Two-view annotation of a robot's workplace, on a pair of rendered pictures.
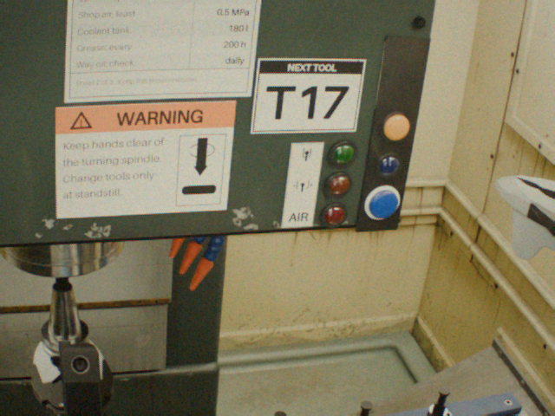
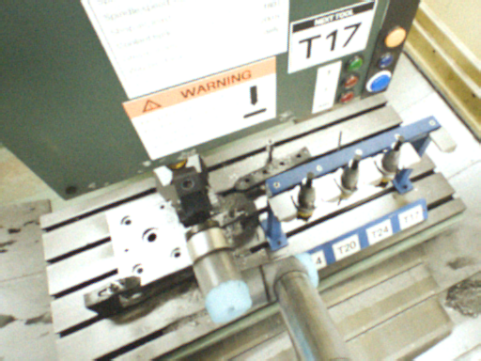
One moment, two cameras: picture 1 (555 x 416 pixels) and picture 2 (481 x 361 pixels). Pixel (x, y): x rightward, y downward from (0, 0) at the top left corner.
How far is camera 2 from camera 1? 0.40 m
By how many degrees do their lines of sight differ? 29
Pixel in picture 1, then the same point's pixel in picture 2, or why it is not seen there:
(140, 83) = (194, 68)
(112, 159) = (185, 117)
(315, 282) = not seen: hidden behind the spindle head
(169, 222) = (237, 133)
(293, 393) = not seen: hidden behind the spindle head
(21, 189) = (115, 155)
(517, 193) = not seen: outside the picture
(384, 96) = (388, 20)
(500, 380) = (405, 68)
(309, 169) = (330, 79)
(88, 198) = (174, 143)
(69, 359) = (179, 183)
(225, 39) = (260, 17)
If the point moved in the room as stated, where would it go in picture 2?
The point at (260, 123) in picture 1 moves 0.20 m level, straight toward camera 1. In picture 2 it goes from (295, 65) to (326, 245)
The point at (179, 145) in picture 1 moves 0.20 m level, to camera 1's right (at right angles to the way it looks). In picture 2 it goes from (236, 94) to (414, 86)
